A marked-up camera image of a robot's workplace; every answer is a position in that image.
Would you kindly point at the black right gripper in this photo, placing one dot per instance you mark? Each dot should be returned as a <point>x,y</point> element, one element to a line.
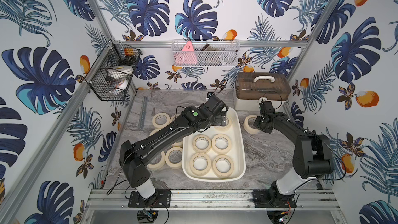
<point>256,124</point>

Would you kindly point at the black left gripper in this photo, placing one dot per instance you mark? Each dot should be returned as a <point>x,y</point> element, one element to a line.
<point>222,120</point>

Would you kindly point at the cream masking tape roll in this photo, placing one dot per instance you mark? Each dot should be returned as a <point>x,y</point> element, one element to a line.
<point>154,131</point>
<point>226,127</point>
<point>201,144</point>
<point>161,120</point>
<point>223,166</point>
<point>249,125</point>
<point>200,164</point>
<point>178,144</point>
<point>173,118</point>
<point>221,144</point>
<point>173,157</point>
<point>157,162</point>

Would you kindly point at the white plastic storage tray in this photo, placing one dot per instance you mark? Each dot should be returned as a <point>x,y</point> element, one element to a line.
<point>237,153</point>

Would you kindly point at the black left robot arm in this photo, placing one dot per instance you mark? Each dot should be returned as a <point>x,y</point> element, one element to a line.
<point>134,158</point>

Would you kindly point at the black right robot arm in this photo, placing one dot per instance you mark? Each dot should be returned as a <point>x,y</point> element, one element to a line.
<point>312,156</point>

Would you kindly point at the brown lidded storage box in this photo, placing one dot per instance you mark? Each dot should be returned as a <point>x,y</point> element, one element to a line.
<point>251,89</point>

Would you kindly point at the pink triangular object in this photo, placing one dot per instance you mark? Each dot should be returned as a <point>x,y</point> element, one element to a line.
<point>187,56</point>

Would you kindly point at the white object in basket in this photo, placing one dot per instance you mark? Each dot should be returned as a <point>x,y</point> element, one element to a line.
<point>118,77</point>

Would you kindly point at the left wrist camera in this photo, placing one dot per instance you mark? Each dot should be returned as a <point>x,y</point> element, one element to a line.
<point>216,105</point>

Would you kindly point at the white mesh wall basket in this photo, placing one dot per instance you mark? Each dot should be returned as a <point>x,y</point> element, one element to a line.
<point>211,52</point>

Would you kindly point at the black wire basket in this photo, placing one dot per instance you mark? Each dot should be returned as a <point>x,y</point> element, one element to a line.
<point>113,54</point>

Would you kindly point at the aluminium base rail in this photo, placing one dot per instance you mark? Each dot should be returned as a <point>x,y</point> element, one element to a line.
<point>225,200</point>

